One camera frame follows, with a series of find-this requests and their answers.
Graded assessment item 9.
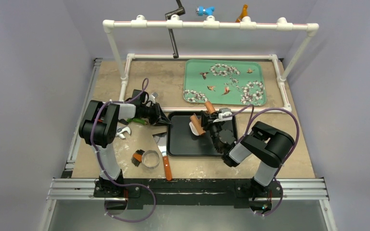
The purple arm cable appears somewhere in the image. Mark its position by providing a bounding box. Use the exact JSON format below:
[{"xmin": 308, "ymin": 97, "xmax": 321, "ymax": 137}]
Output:
[
  {"xmin": 229, "ymin": 103, "xmax": 301, "ymax": 218},
  {"xmin": 90, "ymin": 77, "xmax": 157, "ymax": 224}
]

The black baking tray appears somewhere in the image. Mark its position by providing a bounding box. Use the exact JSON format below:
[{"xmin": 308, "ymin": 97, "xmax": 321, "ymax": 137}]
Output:
[{"xmin": 167, "ymin": 111, "xmax": 222, "ymax": 157}]

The metal scraper orange handle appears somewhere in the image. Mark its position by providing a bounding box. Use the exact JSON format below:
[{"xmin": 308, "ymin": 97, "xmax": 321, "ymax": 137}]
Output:
[{"xmin": 153, "ymin": 132, "xmax": 172, "ymax": 181}]

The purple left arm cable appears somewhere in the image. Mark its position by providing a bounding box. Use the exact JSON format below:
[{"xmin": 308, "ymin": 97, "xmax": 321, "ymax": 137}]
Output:
[{"xmin": 90, "ymin": 77, "xmax": 157, "ymax": 224}]

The aluminium rail frame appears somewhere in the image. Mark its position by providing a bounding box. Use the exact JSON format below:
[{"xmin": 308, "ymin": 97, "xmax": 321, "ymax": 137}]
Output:
[{"xmin": 38, "ymin": 58, "xmax": 337, "ymax": 231}]

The white dough ball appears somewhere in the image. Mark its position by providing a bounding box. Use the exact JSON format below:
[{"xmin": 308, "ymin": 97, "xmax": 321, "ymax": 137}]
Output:
[{"xmin": 189, "ymin": 122, "xmax": 200, "ymax": 136}]

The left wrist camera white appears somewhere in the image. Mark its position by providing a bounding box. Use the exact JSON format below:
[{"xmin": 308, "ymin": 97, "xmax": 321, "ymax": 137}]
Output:
[{"xmin": 148, "ymin": 92, "xmax": 158, "ymax": 104}]

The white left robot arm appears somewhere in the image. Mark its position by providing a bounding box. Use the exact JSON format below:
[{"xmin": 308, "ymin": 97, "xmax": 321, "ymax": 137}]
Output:
[{"xmin": 79, "ymin": 90, "xmax": 171, "ymax": 197}]

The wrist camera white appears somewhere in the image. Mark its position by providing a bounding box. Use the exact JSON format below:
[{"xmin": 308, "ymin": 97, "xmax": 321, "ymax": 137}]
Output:
[
  {"xmin": 213, "ymin": 108, "xmax": 233, "ymax": 123},
  {"xmin": 148, "ymin": 92, "xmax": 158, "ymax": 104}
]

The black hanging crank handle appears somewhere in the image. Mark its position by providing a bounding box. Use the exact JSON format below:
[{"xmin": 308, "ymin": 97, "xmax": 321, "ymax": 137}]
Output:
[{"xmin": 164, "ymin": 0, "xmax": 186, "ymax": 59}]

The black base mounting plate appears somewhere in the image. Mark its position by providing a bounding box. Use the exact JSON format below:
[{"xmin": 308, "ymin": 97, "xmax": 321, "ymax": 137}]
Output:
[{"xmin": 93, "ymin": 178, "xmax": 283, "ymax": 212}]

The green floral tray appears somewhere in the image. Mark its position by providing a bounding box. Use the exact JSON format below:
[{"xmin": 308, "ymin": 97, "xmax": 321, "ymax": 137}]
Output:
[{"xmin": 183, "ymin": 59, "xmax": 267, "ymax": 106}]

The wooden double-ended rolling pin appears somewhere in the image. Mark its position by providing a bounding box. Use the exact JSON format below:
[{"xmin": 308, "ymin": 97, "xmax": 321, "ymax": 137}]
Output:
[{"xmin": 189, "ymin": 101, "xmax": 217, "ymax": 136}]

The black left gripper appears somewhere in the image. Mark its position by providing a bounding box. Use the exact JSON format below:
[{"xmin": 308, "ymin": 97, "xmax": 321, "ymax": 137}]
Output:
[{"xmin": 140, "ymin": 102, "xmax": 171, "ymax": 126}]

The red handled adjustable wrench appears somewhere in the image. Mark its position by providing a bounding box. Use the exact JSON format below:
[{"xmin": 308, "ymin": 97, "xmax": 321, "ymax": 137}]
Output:
[{"xmin": 116, "ymin": 126, "xmax": 132, "ymax": 139}]

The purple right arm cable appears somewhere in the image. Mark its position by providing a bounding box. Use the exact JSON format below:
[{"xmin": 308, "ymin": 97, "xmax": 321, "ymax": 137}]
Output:
[{"xmin": 229, "ymin": 103, "xmax": 301, "ymax": 218}]

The round metal cutter ring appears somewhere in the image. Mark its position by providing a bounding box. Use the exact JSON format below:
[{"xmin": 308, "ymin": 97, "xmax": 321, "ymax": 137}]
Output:
[{"xmin": 141, "ymin": 150, "xmax": 161, "ymax": 169}]

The blue plastic toy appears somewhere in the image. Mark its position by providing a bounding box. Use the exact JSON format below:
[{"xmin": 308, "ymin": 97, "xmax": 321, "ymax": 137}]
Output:
[{"xmin": 195, "ymin": 6, "xmax": 215, "ymax": 16}]

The small orange black brush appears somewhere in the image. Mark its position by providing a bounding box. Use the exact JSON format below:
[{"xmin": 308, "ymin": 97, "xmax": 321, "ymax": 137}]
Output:
[{"xmin": 131, "ymin": 149, "xmax": 145, "ymax": 167}]

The white PVC pipe frame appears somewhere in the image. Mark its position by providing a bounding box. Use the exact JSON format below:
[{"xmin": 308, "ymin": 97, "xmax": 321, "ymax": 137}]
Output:
[{"xmin": 102, "ymin": 15, "xmax": 319, "ymax": 112}]

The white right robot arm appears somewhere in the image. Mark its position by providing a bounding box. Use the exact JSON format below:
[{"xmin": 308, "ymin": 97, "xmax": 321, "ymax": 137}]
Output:
[{"xmin": 189, "ymin": 108, "xmax": 296, "ymax": 196}]

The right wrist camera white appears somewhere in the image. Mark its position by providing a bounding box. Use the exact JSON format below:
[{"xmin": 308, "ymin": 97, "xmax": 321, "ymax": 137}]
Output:
[{"xmin": 213, "ymin": 108, "xmax": 233, "ymax": 123}]

